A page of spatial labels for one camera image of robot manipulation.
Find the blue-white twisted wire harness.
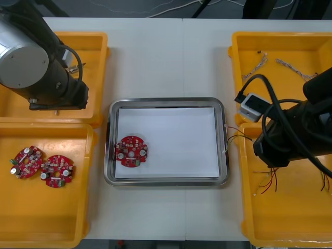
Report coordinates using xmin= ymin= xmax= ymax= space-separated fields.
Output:
xmin=274 ymin=58 xmax=319 ymax=78
xmin=241 ymin=51 xmax=269 ymax=79

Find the round red circuit board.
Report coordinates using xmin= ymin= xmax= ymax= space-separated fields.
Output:
xmin=9 ymin=146 xmax=44 ymax=179
xmin=115 ymin=134 xmax=151 ymax=169
xmin=40 ymin=154 xmax=76 ymax=188

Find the steel tray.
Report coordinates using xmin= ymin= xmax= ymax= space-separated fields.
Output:
xmin=103 ymin=97 xmax=231 ymax=188

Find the yellow-orange plastic bin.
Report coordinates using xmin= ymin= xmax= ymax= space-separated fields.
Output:
xmin=0 ymin=31 xmax=110 ymax=128
xmin=234 ymin=123 xmax=332 ymax=247
xmin=0 ymin=122 xmax=99 ymax=249
xmin=228 ymin=31 xmax=332 ymax=126

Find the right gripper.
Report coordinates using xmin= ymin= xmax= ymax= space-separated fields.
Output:
xmin=253 ymin=113 xmax=294 ymax=168

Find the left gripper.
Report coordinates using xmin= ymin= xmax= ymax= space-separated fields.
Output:
xmin=29 ymin=82 xmax=90 ymax=111

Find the white cable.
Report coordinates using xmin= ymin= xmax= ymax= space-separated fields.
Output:
xmin=146 ymin=0 xmax=204 ymax=18

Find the black stand leg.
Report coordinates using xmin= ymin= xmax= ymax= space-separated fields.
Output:
xmin=191 ymin=0 xmax=220 ymax=19

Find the white sheet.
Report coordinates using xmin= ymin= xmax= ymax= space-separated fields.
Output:
xmin=115 ymin=106 xmax=221 ymax=179

